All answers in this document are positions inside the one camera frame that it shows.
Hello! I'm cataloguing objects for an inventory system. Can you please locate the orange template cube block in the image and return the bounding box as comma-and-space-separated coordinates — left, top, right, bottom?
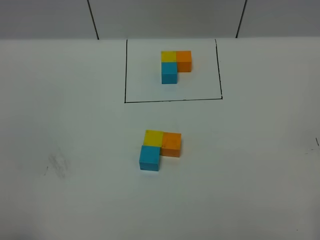
176, 50, 192, 73

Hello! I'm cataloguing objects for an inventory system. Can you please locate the yellow template cube block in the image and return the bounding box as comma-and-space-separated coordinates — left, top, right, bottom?
161, 51, 177, 63

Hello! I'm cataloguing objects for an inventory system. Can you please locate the blue template cube block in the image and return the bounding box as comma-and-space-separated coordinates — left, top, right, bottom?
161, 62, 178, 84

